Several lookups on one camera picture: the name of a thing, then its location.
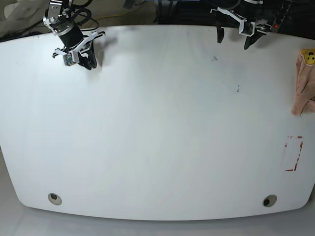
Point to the peach pink T-shirt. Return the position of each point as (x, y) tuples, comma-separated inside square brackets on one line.
[(304, 101)]

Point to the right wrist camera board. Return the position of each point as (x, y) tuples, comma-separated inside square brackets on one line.
[(68, 60)]

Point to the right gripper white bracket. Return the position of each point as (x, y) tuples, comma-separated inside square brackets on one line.
[(76, 28)]

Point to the left table grommet hole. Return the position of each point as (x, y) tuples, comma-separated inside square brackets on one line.
[(55, 199)]

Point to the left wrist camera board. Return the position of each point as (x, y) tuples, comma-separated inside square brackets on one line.
[(249, 27)]

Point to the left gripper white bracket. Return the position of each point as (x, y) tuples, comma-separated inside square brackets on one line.
[(241, 11)]

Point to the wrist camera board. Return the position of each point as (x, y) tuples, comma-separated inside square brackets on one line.
[(249, 27), (68, 60)]

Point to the table grommet hole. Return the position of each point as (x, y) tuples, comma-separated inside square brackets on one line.
[(55, 199), (269, 201)]

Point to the black power strip red switch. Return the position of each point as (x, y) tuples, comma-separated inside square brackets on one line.
[(281, 13)]

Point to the right table grommet hole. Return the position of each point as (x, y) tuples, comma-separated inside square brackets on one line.
[(269, 201)]

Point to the red tape rectangle marking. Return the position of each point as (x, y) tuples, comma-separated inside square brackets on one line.
[(292, 153)]

